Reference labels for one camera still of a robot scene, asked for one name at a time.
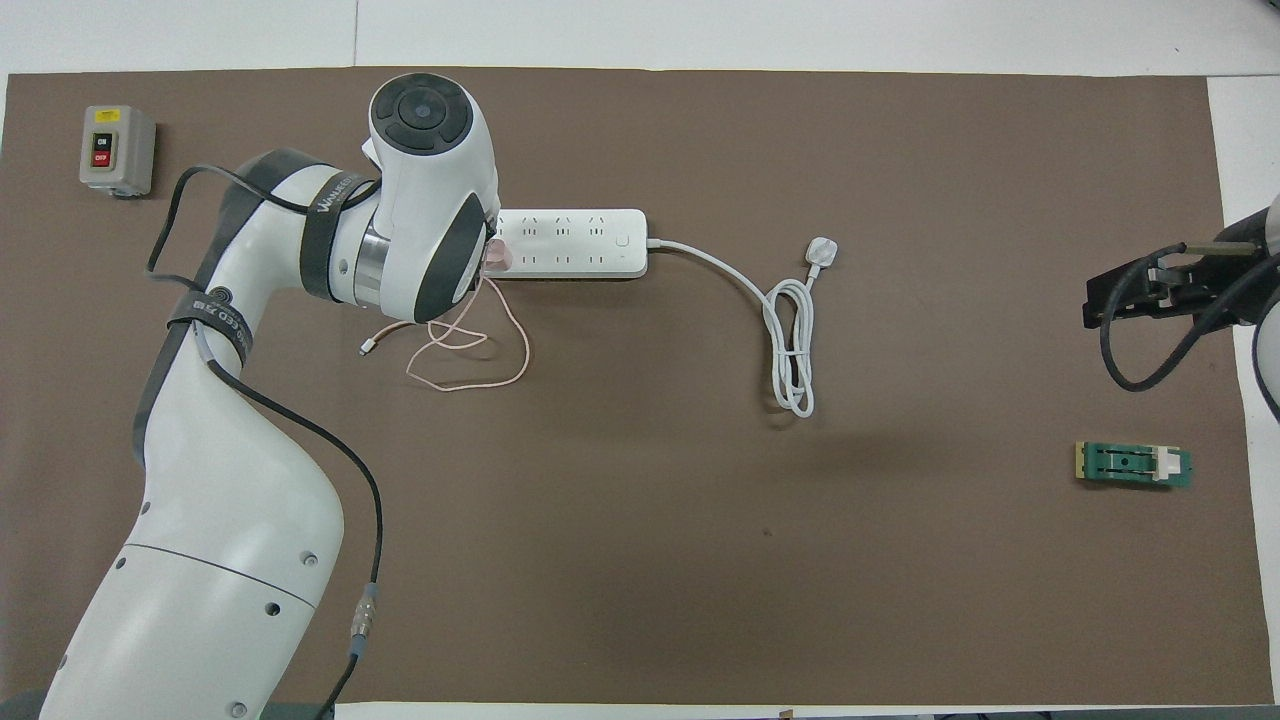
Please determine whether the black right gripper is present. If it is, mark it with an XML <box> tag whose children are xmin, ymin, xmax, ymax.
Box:
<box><xmin>1086</xmin><ymin>245</ymin><xmax>1258</xmax><ymax>330</ymax></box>

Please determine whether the pink charging cable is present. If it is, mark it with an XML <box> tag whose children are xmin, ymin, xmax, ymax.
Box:
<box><xmin>360</xmin><ymin>275</ymin><xmax>531</xmax><ymax>393</ymax></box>

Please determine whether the white power strip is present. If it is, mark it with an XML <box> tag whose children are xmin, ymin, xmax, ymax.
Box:
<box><xmin>492</xmin><ymin>208</ymin><xmax>649</xmax><ymax>280</ymax></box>

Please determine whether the brown table mat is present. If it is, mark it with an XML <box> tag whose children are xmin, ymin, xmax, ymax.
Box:
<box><xmin>0</xmin><ymin>67</ymin><xmax>1273</xmax><ymax>706</ymax></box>

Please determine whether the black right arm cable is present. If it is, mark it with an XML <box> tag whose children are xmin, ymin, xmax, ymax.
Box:
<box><xmin>1100</xmin><ymin>243</ymin><xmax>1280</xmax><ymax>393</ymax></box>

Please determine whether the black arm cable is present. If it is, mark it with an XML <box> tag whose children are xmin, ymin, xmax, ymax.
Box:
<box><xmin>1100</xmin><ymin>243</ymin><xmax>1280</xmax><ymax>393</ymax></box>
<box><xmin>147</xmin><ymin>165</ymin><xmax>386</xmax><ymax>720</ymax></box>

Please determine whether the green knife switch yellow base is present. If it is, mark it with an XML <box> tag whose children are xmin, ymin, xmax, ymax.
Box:
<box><xmin>1076</xmin><ymin>441</ymin><xmax>1193</xmax><ymax>490</ymax></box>

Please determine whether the white power cord with plug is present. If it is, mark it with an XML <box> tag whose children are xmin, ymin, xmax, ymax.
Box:
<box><xmin>646</xmin><ymin>236</ymin><xmax>839</xmax><ymax>418</ymax></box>

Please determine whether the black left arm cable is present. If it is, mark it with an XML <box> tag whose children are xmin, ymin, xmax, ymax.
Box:
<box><xmin>147</xmin><ymin>165</ymin><xmax>386</xmax><ymax>720</ymax></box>

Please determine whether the grey on-off switch box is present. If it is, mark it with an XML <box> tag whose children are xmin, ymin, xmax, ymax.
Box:
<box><xmin>79</xmin><ymin>105</ymin><xmax>157</xmax><ymax>198</ymax></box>

